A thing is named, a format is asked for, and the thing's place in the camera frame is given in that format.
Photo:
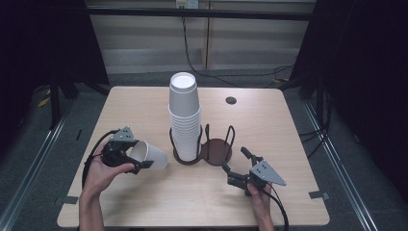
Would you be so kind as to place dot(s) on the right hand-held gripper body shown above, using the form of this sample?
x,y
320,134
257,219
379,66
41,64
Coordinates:
x,y
264,173

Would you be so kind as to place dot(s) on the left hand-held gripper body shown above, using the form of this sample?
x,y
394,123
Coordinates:
x,y
123,136

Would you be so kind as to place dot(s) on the white disposable paper cup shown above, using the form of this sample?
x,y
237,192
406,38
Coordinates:
x,y
155,157

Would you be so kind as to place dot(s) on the stack of white cups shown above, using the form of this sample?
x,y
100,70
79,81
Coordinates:
x,y
184,106

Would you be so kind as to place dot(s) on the person's right hand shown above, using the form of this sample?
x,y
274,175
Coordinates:
x,y
261,205

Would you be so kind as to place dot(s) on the person's left hand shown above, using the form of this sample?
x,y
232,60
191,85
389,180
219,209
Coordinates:
x,y
97,176

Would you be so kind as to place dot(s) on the grey tape strip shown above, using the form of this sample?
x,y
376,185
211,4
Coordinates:
x,y
67,200
319,195

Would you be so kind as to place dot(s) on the dark curtain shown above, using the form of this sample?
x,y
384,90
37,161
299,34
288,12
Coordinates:
x,y
38,41
369,80

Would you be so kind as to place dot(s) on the metal floor rail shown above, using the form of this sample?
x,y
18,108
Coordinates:
x,y
32,166
340,166

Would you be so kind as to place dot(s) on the white wall socket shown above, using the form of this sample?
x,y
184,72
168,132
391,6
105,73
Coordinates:
x,y
187,3

